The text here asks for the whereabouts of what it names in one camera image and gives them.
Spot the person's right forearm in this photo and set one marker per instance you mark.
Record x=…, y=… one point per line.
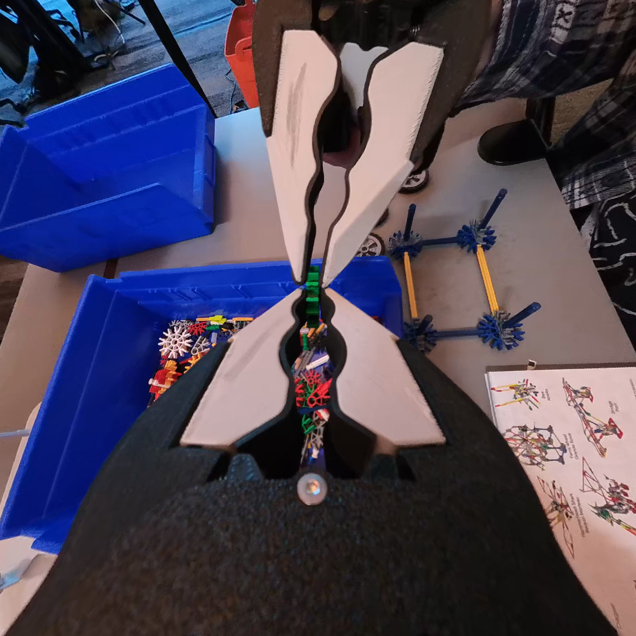
x=556, y=60

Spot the black metal post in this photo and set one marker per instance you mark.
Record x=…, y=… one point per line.
x=174, y=50

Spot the orange bag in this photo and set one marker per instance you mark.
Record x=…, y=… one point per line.
x=240, y=40

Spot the blue yellow toy rod frame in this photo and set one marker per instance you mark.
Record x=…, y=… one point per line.
x=487, y=288

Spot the blue plastic bin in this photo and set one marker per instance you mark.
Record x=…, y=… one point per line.
x=99, y=169

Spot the pile of colourful toy pieces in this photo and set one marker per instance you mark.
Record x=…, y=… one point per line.
x=189, y=348

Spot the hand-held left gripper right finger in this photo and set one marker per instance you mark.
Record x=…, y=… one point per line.
x=383, y=383

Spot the toy instruction sheet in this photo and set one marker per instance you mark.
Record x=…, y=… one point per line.
x=566, y=447

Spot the blue bin with white label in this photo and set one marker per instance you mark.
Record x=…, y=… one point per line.
x=70, y=397

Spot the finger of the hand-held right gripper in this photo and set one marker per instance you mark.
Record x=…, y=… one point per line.
x=388, y=129
x=293, y=129

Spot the person's dark printed shirt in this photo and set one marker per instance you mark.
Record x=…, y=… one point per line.
x=616, y=258

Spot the green toy connector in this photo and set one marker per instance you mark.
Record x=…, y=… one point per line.
x=313, y=288

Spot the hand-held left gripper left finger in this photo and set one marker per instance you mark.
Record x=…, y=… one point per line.
x=248, y=383

